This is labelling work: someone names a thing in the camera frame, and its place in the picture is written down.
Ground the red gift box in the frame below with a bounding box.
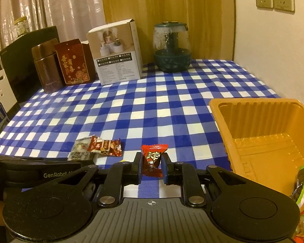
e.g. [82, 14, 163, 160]
[54, 39, 97, 86]

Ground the brown thermos flask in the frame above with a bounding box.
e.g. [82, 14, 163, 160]
[32, 39, 64, 94]

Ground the brown red snack packet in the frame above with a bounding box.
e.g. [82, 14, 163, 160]
[91, 136, 123, 157]

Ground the small red candy packet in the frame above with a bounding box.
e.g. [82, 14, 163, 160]
[141, 144, 169, 178]

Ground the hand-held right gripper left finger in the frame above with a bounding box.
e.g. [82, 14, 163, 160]
[56, 152, 144, 208]

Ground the labelled glass jar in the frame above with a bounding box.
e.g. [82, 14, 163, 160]
[14, 16, 31, 39]

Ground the orange plastic tray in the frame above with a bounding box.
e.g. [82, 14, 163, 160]
[208, 98, 304, 233]

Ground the tan curtain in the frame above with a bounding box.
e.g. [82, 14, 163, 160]
[100, 0, 235, 65]

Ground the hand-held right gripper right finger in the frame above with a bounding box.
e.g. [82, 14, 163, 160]
[162, 154, 251, 207]

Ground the pink sheer curtain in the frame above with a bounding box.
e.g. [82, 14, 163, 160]
[0, 0, 107, 53]

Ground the blue white checkered tablecloth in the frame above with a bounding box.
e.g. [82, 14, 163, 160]
[0, 59, 282, 199]

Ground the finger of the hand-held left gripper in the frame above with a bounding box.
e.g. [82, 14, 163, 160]
[0, 157, 69, 163]

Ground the green edged snack packet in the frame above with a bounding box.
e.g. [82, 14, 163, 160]
[290, 165, 304, 206]

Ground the white snack packet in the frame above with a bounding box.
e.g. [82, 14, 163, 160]
[67, 137, 95, 161]

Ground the dark glass jar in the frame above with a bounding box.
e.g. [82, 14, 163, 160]
[153, 21, 192, 72]

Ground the white product box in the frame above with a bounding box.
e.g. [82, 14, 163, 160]
[87, 19, 143, 86]

